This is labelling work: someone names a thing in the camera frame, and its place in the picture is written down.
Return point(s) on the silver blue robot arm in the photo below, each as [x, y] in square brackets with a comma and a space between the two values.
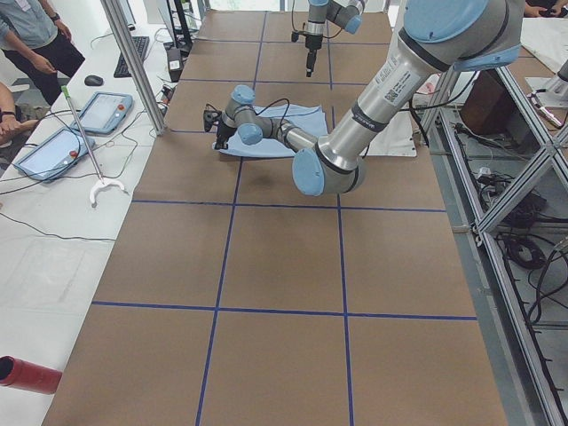
[347, 18]
[435, 36]

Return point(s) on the white reacher grabber stick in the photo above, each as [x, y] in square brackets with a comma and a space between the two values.
[102, 182]

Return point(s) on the black computer mouse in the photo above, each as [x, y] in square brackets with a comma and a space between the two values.
[93, 81]

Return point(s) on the blue teach pendant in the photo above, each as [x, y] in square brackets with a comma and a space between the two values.
[104, 111]
[53, 157]

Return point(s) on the seated person forearm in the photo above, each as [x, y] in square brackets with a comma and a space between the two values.
[11, 126]

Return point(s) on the red cylinder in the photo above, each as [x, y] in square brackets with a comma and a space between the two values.
[26, 376]

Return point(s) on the person in blue shirt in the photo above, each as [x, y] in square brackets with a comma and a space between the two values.
[39, 44]

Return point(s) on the blue teach pendant far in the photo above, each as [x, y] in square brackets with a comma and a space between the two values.
[104, 111]

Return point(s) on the blue teach pendant near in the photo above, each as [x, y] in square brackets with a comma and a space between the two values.
[53, 157]

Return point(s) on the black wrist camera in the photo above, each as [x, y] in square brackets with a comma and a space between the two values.
[211, 116]
[296, 35]

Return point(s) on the aluminium frame post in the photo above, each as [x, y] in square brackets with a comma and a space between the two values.
[127, 48]

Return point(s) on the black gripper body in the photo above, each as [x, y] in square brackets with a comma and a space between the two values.
[311, 43]
[222, 132]

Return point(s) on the aluminium side rack frame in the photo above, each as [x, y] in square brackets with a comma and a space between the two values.
[499, 143]

